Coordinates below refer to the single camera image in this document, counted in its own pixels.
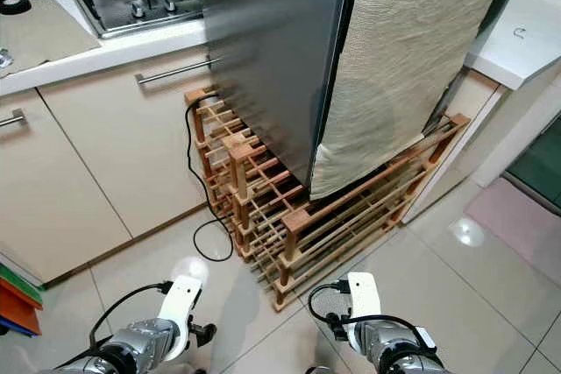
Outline grey steel fridge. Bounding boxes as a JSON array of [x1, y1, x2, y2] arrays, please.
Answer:
[[195, 0, 536, 201]]

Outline green glass door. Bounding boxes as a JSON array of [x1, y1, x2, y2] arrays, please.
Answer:
[[504, 111, 561, 209]]

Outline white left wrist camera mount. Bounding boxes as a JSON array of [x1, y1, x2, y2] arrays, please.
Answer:
[[157, 274, 203, 360]]

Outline green plastic board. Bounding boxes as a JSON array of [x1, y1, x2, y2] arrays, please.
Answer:
[[0, 260, 46, 310]]

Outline white side cabinet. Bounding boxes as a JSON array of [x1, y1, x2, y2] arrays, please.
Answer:
[[412, 0, 561, 218]]

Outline black tape roll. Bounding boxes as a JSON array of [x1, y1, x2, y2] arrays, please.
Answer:
[[0, 0, 33, 17]]

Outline pink floor mat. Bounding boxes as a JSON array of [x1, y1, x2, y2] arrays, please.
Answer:
[[465, 177, 561, 262]]

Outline beige kitchen base cabinet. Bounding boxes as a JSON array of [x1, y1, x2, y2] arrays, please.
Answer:
[[0, 19, 225, 286]]

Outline beige cloth over fridge door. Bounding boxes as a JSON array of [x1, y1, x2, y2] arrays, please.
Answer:
[[309, 0, 521, 201]]

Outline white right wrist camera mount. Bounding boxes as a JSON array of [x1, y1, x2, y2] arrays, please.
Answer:
[[345, 272, 383, 323]]

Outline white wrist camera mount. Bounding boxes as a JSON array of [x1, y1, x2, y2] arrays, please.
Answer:
[[345, 272, 383, 323], [157, 274, 203, 360]]

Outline steel cabinet bar handle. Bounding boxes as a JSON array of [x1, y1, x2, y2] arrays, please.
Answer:
[[137, 56, 224, 87], [0, 109, 28, 129]]

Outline beige counter cloth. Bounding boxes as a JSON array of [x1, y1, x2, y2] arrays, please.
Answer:
[[0, 0, 104, 78]]

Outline orange plastic board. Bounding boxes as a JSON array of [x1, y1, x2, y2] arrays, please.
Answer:
[[0, 278, 44, 336]]

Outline wooden wine rack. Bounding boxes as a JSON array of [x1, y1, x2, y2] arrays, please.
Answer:
[[184, 85, 473, 313]]

